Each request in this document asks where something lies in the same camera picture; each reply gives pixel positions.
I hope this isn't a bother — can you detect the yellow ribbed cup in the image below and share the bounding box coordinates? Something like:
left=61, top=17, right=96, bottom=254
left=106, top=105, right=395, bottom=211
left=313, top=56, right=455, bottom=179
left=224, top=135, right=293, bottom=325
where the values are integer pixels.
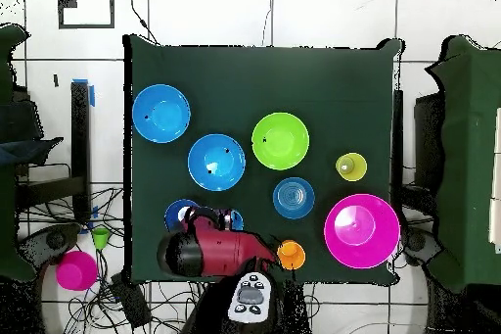
left=335, top=152, right=369, bottom=183

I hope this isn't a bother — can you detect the small green cup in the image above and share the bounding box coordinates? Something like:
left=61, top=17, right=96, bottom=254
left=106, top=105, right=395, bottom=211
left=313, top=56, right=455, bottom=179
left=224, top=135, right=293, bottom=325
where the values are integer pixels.
left=90, top=227, right=112, bottom=251

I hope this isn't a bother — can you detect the large pink bowl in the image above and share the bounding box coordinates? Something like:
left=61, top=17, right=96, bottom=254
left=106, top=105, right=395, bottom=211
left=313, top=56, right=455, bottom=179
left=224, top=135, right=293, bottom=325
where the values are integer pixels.
left=323, top=193, right=401, bottom=270

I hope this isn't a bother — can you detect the pink cup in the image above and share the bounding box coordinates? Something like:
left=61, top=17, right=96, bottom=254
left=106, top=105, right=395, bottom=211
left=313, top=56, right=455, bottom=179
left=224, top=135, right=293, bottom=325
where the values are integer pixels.
left=55, top=250, right=99, bottom=293

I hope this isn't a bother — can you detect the black box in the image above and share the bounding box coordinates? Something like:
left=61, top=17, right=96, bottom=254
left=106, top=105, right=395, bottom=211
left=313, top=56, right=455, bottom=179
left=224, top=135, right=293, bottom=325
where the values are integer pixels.
left=413, top=92, right=445, bottom=190

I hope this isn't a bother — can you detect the black equipment base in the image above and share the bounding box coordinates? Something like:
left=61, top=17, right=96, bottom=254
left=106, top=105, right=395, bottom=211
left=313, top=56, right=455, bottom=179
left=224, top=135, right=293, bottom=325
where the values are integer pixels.
left=402, top=227, right=441, bottom=266
left=17, top=222, right=82, bottom=268

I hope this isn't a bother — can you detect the black post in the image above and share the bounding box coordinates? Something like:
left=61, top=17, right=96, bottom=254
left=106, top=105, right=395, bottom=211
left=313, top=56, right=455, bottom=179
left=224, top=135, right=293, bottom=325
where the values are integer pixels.
left=391, top=89, right=405, bottom=210

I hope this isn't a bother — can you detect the black power adapter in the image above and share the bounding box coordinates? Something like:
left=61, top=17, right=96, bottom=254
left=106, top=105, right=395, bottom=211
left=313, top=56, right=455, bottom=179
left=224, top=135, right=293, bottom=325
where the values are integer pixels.
left=110, top=272, right=153, bottom=329

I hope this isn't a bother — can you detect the green cloth covered table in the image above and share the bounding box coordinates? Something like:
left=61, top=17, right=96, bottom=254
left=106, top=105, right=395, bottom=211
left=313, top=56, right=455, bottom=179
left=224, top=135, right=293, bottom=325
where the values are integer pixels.
left=0, top=23, right=38, bottom=282
left=425, top=34, right=501, bottom=294

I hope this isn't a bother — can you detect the lime green bowl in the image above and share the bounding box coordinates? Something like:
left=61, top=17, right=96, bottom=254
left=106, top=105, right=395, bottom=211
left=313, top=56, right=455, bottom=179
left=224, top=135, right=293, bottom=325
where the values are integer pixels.
left=250, top=111, right=311, bottom=171

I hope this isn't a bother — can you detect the small dark blue bowl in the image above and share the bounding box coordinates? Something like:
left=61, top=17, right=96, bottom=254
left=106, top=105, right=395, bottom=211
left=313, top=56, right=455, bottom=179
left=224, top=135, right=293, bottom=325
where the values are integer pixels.
left=163, top=198, right=202, bottom=233

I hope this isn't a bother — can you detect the orange cup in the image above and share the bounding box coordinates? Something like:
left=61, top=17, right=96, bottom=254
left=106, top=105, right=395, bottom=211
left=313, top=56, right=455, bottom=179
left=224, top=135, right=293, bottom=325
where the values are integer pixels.
left=276, top=239, right=307, bottom=271

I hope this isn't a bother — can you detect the dark blue fabric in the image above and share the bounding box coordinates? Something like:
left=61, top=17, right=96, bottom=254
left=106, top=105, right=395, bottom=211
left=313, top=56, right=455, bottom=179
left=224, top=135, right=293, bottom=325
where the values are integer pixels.
left=0, top=135, right=64, bottom=167

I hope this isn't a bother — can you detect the small ribbed blue bowl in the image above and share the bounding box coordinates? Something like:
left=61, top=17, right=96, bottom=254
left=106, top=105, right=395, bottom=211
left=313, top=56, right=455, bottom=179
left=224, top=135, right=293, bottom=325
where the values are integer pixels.
left=272, top=176, right=316, bottom=220

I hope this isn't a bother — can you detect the black cable tangle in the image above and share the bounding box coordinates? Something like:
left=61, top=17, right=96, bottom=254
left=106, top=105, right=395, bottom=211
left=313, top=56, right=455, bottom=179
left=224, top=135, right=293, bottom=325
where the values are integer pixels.
left=17, top=186, right=126, bottom=334

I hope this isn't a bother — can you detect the black stand frame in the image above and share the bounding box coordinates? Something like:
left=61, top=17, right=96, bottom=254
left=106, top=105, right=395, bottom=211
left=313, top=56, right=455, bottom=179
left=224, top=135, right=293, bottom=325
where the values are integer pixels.
left=15, top=79, right=93, bottom=225

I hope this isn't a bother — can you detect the large blue bowl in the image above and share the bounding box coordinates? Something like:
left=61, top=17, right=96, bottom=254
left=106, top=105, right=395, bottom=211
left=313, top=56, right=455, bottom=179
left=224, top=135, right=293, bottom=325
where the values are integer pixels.
left=131, top=83, right=192, bottom=144
left=187, top=132, right=247, bottom=193

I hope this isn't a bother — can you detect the dark green table cloth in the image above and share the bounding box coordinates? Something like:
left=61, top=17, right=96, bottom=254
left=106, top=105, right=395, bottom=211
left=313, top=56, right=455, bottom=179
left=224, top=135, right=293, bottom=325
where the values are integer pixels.
left=122, top=33, right=404, bottom=286

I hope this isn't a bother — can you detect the light blue cup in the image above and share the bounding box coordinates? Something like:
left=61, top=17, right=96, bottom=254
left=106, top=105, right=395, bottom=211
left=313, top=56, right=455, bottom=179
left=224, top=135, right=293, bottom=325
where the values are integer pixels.
left=228, top=209, right=246, bottom=232

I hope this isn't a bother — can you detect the blue tape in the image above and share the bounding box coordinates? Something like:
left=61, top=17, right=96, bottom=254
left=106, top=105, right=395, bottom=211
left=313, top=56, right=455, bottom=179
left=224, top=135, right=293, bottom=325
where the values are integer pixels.
left=71, top=77, right=96, bottom=108

